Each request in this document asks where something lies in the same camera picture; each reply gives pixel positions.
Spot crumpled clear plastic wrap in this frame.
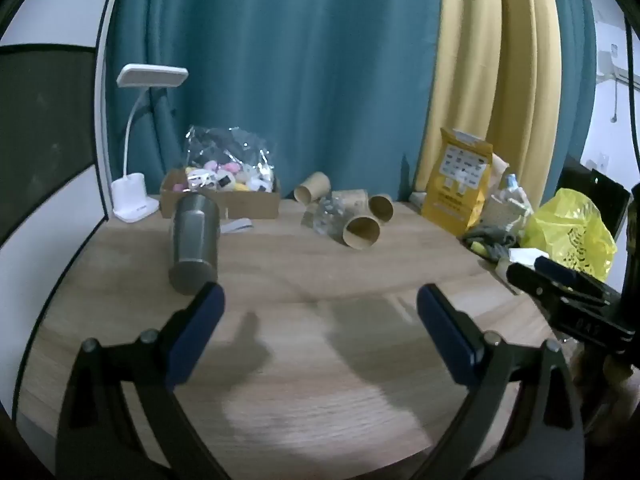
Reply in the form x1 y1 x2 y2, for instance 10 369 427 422
301 197 352 239

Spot clear bag of toys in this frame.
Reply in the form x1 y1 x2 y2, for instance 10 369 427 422
182 125 277 194

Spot yellow curtain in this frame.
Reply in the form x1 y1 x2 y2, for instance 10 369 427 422
413 0 562 211

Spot stainless steel cup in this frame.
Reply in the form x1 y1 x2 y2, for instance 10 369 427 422
168 193 221 295

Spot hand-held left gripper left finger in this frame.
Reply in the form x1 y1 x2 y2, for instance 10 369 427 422
55 281 226 480

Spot teal curtain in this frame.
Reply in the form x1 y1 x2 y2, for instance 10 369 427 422
104 0 600 211

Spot person's right hand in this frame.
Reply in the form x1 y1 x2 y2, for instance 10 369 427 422
570 344 640 441

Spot black monitor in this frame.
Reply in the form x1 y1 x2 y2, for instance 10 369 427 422
554 154 632 243

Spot brown cardboard box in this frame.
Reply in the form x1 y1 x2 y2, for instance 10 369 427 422
159 167 282 220

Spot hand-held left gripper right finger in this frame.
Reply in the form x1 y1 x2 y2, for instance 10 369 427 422
416 283 586 480

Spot yellow plastic bag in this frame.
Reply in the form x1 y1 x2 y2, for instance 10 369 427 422
519 188 619 282

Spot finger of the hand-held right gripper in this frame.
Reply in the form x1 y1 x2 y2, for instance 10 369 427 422
505 262 608 312
533 255 622 297

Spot grey work gloves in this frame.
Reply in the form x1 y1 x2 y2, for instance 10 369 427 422
461 224 522 262

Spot yellow paper packet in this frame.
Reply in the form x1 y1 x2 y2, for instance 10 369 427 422
420 127 494 238

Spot white desk lamp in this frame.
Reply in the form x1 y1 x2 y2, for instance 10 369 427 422
110 63 190 223

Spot black cable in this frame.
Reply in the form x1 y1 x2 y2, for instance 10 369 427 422
623 16 640 171

